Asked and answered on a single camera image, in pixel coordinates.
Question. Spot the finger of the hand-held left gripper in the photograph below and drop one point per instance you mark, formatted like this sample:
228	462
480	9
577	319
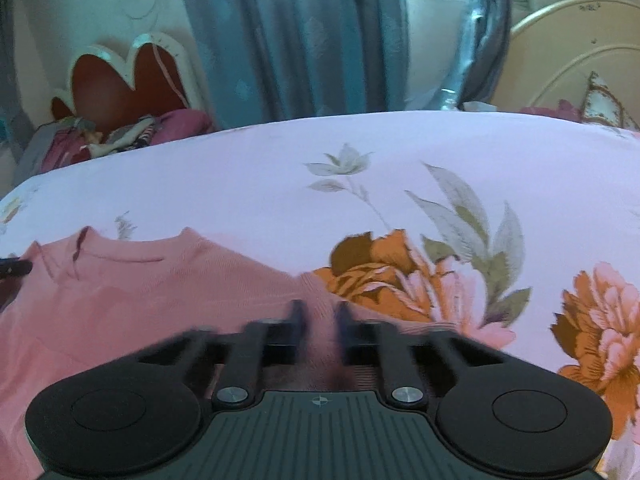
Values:
15	266

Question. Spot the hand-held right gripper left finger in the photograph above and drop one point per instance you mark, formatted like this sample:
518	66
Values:
297	320

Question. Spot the cream arched headboard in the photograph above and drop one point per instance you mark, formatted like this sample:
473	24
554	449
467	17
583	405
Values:
550	60

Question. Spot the tied blue curtain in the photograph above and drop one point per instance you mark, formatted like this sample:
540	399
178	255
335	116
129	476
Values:
480	50

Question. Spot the wide blue curtain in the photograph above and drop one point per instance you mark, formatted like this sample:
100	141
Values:
300	35

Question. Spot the pink long-sleeved sweater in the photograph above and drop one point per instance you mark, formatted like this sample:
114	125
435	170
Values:
125	310

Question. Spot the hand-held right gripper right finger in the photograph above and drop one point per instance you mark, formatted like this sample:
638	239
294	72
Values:
344	322

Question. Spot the patterned cream pillow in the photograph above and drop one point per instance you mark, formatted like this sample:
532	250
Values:
607	105

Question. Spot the pile of clothes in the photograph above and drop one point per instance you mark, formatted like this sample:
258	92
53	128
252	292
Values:
55	145

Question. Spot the red heart-shaped headboard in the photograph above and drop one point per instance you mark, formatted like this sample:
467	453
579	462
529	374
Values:
110	90

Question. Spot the floral bed sheet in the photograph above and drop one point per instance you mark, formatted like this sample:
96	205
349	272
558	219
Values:
450	160

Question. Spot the purple pillow with brown print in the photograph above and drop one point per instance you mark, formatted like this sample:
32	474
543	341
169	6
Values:
555	109

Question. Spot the magenta blanket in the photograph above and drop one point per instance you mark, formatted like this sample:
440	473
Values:
185	122

